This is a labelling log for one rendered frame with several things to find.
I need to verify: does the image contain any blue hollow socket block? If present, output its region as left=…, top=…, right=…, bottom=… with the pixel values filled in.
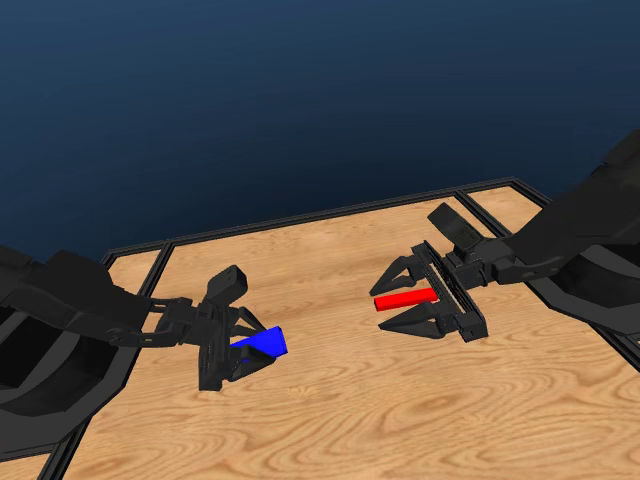
left=229, top=325, right=290, bottom=362

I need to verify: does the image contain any black table frame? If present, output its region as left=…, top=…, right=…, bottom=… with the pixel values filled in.
left=0, top=175, right=640, bottom=480

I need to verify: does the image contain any thin red peg bar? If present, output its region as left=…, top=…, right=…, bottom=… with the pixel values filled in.
left=373, top=287, right=440, bottom=312

